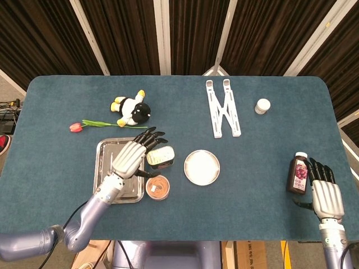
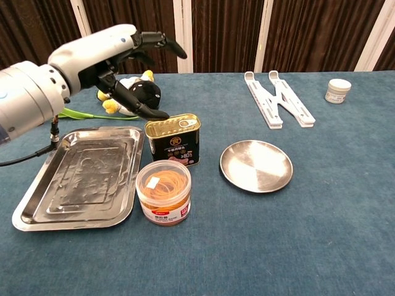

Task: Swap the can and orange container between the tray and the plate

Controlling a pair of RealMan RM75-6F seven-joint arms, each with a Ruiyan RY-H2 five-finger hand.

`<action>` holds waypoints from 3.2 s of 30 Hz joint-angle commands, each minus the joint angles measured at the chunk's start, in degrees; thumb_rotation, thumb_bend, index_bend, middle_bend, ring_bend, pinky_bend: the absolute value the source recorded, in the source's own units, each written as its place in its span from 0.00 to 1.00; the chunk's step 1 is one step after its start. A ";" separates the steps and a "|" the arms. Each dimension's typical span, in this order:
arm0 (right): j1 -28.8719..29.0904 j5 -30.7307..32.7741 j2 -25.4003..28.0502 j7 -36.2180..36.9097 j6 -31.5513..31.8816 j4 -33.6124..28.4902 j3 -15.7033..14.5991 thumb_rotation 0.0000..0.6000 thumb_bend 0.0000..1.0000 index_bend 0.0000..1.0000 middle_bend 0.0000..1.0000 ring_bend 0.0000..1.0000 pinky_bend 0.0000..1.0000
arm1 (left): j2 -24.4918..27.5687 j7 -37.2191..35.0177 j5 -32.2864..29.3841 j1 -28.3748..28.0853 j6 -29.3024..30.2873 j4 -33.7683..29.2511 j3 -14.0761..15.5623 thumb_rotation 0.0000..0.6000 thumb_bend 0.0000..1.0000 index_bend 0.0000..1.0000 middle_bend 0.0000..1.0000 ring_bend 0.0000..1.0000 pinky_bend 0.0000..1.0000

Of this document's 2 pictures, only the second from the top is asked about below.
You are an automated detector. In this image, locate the dark brown curtain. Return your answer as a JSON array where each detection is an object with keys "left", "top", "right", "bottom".
[{"left": 0, "top": 0, "right": 395, "bottom": 78}]

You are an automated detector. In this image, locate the black luncheon meat can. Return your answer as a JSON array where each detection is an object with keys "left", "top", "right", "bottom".
[{"left": 144, "top": 113, "right": 202, "bottom": 168}]

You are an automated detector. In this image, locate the artificial red tulip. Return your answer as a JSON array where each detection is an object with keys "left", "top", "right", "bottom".
[{"left": 58, "top": 107, "right": 139, "bottom": 121}]

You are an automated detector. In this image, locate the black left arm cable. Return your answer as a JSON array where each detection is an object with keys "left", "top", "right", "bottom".
[{"left": 0, "top": 113, "right": 61, "bottom": 167}]

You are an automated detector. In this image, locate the round steel plate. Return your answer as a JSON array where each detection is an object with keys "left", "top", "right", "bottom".
[{"left": 219, "top": 139, "right": 294, "bottom": 194}]

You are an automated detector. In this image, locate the white partition frame post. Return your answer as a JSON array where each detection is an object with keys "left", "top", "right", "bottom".
[
  {"left": 70, "top": 0, "right": 93, "bottom": 37},
  {"left": 254, "top": 0, "right": 275, "bottom": 73},
  {"left": 172, "top": 0, "right": 194, "bottom": 74},
  {"left": 354, "top": 0, "right": 395, "bottom": 72}
]

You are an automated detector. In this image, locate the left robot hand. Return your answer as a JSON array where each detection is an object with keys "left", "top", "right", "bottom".
[{"left": 48, "top": 23, "right": 188, "bottom": 121}]

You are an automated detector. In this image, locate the small white cream jar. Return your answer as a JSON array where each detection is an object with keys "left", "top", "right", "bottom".
[{"left": 324, "top": 78, "right": 352, "bottom": 105}]

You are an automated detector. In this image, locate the black and white plush penguin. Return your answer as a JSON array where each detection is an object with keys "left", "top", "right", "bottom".
[{"left": 96, "top": 70, "right": 162, "bottom": 115}]

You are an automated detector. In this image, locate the blue table cloth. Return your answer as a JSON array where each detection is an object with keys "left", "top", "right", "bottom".
[{"left": 0, "top": 71, "right": 395, "bottom": 296}]

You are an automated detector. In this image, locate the rectangular steel tray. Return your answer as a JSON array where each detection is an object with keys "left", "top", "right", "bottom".
[{"left": 11, "top": 126, "right": 146, "bottom": 232}]

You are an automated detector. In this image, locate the white folding laptop stand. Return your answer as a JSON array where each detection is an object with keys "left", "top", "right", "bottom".
[{"left": 244, "top": 70, "right": 317, "bottom": 130}]

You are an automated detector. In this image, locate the clear tub of rubber bands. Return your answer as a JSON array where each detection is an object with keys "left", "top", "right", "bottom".
[{"left": 135, "top": 160, "right": 192, "bottom": 226}]

